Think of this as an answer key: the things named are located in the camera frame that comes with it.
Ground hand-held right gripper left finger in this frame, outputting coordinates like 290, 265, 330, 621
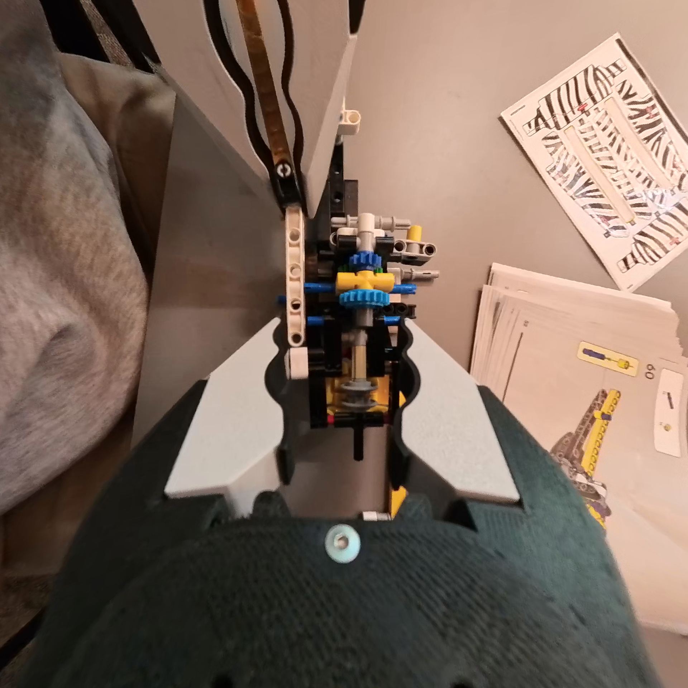
163, 316, 295, 516

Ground lego gearbox model assembly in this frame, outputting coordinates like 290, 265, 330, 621
235, 0, 443, 464

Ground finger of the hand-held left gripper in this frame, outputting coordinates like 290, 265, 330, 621
132, 0, 280, 186
274, 0, 360, 217

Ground zebra striped sticker sheet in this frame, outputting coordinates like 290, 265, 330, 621
500, 32, 688, 293

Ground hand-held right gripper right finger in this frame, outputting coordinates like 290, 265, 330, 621
388, 317, 522, 521

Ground yellow lego beam white connector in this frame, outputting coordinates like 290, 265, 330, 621
361, 481, 408, 523

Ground lego instruction booklet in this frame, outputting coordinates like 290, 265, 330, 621
470, 262, 688, 632

